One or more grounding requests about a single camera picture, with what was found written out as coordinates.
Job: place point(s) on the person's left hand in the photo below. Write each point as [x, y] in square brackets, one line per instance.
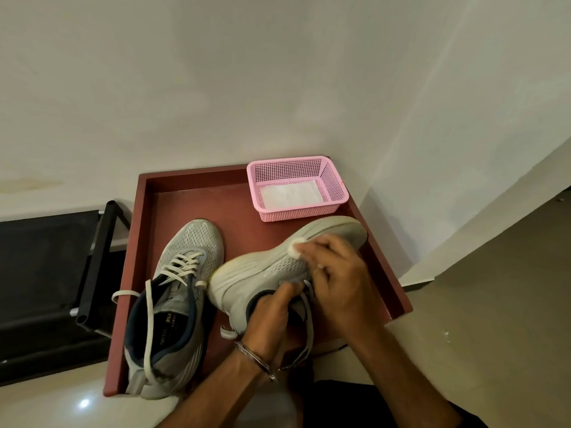
[270, 325]

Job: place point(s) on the person's right hand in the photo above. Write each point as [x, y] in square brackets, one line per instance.
[343, 294]

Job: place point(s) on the grey sneaker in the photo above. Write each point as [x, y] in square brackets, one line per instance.
[258, 271]
[196, 240]

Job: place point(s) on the white wipe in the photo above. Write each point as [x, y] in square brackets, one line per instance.
[294, 248]

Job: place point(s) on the reddish-brown side table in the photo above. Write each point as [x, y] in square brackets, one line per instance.
[214, 200]

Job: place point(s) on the black shoe rack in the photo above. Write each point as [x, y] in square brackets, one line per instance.
[44, 271]

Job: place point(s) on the person's left forearm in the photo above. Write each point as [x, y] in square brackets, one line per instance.
[209, 392]

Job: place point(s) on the person's right forearm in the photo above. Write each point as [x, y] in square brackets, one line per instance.
[401, 383]

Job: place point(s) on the stack of white wipes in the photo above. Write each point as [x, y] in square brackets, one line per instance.
[292, 195]

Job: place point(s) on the pink plastic basket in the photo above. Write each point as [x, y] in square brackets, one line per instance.
[290, 169]

